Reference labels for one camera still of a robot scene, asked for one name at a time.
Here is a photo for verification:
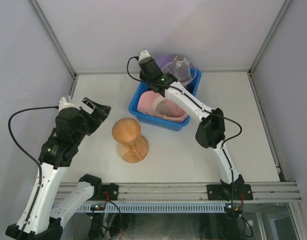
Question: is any aluminium frame post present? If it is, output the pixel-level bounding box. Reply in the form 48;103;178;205
27;0;77;79
248;0;294;75

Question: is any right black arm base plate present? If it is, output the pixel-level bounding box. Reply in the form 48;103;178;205
206;184;254;201

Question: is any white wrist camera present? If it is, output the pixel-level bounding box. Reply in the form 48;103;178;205
138;49;152;62
58;95;76;112

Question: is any left aluminium frame post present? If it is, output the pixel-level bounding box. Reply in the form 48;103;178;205
27;0;77;79

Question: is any blue plastic bin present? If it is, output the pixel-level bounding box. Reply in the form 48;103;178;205
128;68;202;132

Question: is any black camera cable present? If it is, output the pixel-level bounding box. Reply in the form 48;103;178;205
7;105;60;231
126;55;254;238

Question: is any right aluminium frame post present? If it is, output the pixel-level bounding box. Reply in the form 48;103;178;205
248;0;294;75

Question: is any grey slotted cable duct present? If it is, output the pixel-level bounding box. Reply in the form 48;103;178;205
77;202;226;214

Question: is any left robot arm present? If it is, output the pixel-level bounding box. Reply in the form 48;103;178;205
5;96;112;240

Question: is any aluminium front rail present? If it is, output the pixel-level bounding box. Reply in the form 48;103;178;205
50;181;302;204

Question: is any left black camera cable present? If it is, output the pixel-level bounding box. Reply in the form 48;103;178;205
7;105;60;231

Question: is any right black camera cable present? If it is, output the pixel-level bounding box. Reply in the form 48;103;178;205
126;55;254;238

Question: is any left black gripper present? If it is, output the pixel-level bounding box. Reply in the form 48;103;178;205
72;97;111;145

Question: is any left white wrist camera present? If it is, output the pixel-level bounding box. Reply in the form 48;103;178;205
58;95;76;112

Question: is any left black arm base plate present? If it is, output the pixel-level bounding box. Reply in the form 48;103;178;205
91;183;119;201

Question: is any pink baseball cap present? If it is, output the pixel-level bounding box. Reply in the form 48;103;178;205
137;90;189;123

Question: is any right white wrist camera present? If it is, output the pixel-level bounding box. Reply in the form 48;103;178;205
138;49;152;62

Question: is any wooden hat stand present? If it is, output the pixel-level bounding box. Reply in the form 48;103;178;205
111;117;149;164

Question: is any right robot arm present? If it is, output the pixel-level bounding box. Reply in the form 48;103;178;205
135;55;245;200

